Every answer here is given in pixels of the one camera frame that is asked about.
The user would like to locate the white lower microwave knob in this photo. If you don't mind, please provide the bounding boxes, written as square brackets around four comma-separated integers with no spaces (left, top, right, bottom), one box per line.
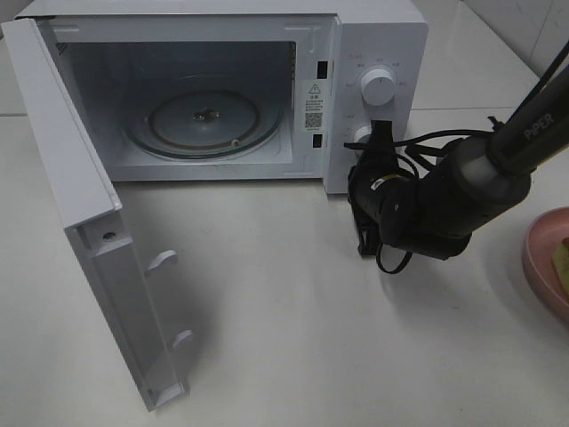
[354,125,372,144]

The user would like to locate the white microwave knob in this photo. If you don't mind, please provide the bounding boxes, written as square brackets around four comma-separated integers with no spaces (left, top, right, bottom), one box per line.
[360,65,397,107]
[354,125,372,144]

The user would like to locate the pink round plate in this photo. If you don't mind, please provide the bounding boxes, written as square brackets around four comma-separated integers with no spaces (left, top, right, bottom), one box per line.
[522,206,568,325]

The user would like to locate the white microwave oven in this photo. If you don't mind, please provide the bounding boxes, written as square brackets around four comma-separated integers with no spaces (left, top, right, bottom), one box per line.
[11,1,429,194]

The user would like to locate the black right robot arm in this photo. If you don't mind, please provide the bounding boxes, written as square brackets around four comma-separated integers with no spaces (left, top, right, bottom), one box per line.
[347,70,568,261]

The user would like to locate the white microwave door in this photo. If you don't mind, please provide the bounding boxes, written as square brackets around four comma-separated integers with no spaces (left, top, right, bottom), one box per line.
[2,19,185,411]

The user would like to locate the green lettuce leaf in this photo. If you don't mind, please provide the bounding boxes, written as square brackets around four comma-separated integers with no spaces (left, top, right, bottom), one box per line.
[551,246,569,293]

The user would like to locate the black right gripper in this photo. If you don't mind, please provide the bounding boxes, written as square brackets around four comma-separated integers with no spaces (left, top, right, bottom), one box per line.
[346,120,449,258]

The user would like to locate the white upper microwave knob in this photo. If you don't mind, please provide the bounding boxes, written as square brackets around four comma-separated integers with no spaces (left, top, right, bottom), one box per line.
[360,65,397,107]

